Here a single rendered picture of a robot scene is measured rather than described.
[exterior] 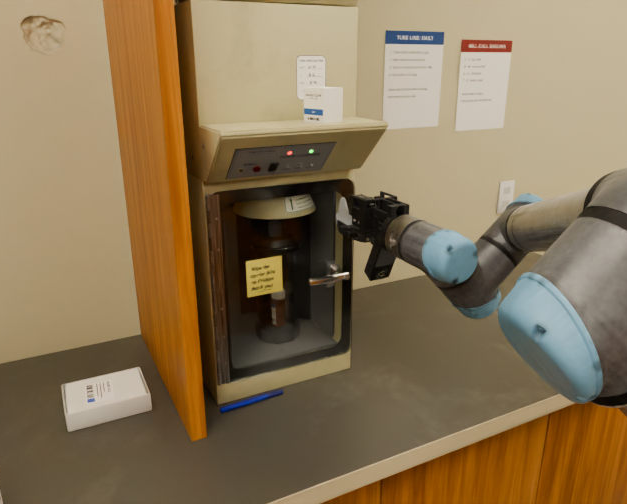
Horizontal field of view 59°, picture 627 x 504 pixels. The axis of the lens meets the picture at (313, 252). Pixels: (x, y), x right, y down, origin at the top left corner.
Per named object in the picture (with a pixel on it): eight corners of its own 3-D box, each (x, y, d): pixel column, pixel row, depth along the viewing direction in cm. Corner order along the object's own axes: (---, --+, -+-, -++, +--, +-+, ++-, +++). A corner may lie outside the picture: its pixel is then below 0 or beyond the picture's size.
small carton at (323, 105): (303, 121, 101) (303, 87, 99) (323, 119, 104) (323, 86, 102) (323, 123, 97) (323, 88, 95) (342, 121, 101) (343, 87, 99)
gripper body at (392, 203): (380, 189, 105) (420, 203, 95) (379, 233, 108) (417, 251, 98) (345, 194, 102) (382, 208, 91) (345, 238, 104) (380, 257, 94)
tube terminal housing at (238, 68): (185, 352, 136) (155, 11, 111) (303, 324, 150) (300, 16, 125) (216, 405, 114) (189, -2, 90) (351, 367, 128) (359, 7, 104)
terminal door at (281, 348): (220, 384, 113) (208, 192, 100) (349, 350, 126) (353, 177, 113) (221, 385, 112) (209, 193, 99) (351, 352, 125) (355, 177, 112)
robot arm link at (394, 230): (432, 259, 94) (393, 267, 90) (416, 251, 98) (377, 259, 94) (435, 216, 91) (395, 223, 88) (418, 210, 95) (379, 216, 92)
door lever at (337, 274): (299, 281, 114) (299, 269, 113) (339, 273, 118) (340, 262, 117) (311, 290, 109) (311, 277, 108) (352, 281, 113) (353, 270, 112)
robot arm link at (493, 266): (527, 281, 92) (498, 242, 86) (481, 331, 91) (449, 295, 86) (495, 264, 98) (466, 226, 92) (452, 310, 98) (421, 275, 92)
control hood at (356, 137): (201, 181, 99) (197, 124, 96) (355, 166, 113) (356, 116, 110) (221, 194, 90) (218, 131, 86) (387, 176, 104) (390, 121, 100)
